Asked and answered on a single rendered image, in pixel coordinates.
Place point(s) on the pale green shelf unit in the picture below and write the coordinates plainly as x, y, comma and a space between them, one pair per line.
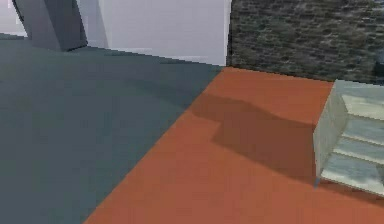
330, 133

